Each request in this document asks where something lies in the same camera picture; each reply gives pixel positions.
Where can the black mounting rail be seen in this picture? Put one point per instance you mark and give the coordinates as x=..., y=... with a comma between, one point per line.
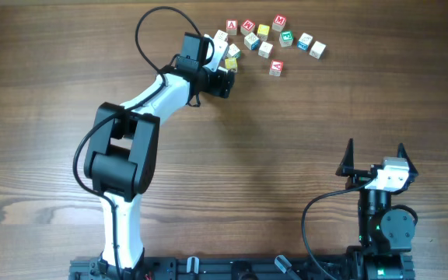
x=343, y=266

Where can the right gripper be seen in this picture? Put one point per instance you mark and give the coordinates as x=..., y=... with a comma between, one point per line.
x=359, y=177

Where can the plain block with red side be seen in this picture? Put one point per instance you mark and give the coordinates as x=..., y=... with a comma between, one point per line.
x=265, y=49

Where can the yellow block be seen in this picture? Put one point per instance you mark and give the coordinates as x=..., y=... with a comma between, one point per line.
x=231, y=64
x=263, y=32

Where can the blue picture block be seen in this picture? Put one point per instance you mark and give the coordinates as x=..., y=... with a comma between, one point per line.
x=304, y=41

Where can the green letter block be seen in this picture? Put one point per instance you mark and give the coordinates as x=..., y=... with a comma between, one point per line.
x=286, y=38

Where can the blue sided block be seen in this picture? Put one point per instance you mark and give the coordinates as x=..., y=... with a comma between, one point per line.
x=251, y=41

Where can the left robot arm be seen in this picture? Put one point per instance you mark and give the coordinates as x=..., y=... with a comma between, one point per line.
x=121, y=156

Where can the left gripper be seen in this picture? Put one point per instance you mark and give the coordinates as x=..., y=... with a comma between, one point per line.
x=224, y=84

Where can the red W block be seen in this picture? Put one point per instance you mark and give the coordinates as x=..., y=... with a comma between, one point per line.
x=247, y=27

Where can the green sided block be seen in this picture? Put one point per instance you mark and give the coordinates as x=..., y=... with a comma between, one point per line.
x=233, y=51

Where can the plain block far left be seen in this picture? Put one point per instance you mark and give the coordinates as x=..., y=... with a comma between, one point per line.
x=221, y=35

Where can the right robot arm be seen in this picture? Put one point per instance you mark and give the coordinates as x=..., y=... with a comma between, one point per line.
x=385, y=230

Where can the red picture block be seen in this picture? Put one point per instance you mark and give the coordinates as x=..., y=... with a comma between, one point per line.
x=276, y=67

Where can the red A block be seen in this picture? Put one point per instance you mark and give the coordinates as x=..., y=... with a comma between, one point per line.
x=231, y=27

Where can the red M block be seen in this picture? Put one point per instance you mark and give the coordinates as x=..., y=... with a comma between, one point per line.
x=279, y=23

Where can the plain block far right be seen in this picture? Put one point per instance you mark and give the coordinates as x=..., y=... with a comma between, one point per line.
x=317, y=49

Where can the yellow top block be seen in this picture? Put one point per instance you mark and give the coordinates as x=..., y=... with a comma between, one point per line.
x=263, y=32

